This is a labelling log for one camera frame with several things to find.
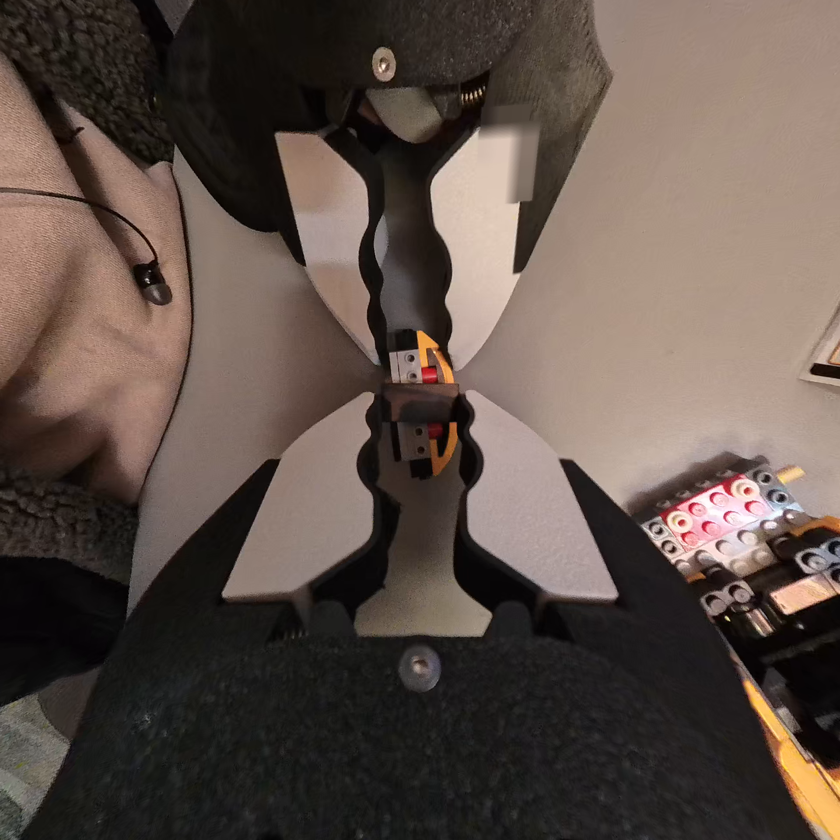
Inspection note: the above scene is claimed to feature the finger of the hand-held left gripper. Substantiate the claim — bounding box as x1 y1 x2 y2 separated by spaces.
273 129 392 368
431 119 542 368

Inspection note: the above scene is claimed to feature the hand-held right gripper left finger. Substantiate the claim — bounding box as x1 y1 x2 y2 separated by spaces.
222 392 385 605

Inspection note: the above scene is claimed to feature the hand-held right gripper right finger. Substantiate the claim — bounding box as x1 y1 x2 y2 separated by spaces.
453 390 619 605

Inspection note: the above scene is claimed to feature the orange arch lego piece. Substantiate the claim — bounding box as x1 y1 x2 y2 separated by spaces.
427 335 464 473

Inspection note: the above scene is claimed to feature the orange red grey lego assembly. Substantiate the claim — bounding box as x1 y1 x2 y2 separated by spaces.
382 327 464 481

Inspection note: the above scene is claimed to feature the black lego plate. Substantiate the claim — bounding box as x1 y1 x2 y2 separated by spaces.
380 384 462 429

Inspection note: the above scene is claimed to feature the yellow lego car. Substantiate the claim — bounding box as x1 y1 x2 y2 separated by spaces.
640 452 840 817

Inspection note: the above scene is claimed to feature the dark fleece jacket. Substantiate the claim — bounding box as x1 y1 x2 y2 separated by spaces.
0 0 179 588

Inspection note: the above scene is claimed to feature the beige garment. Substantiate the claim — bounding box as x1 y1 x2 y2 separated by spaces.
0 53 196 508

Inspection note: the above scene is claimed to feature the sticker sheet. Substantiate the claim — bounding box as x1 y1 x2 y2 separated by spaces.
800 304 840 389

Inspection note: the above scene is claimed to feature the black wired earbud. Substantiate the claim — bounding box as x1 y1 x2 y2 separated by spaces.
0 187 175 308

